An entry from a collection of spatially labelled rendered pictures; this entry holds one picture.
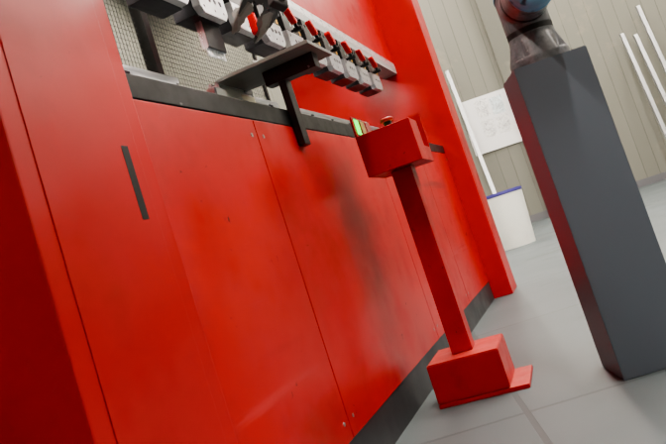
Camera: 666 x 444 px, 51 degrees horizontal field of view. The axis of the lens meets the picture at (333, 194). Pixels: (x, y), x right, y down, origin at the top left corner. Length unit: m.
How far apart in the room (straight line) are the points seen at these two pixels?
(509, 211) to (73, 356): 6.63
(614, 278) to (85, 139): 1.27
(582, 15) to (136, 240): 12.13
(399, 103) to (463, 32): 8.53
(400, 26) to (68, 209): 3.34
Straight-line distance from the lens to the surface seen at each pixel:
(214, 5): 1.94
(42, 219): 0.78
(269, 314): 1.35
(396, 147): 1.92
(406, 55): 3.98
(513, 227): 7.24
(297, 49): 1.74
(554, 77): 1.77
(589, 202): 1.75
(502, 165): 12.07
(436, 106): 3.90
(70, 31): 0.95
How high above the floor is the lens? 0.48
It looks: 5 degrees up
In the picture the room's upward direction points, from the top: 18 degrees counter-clockwise
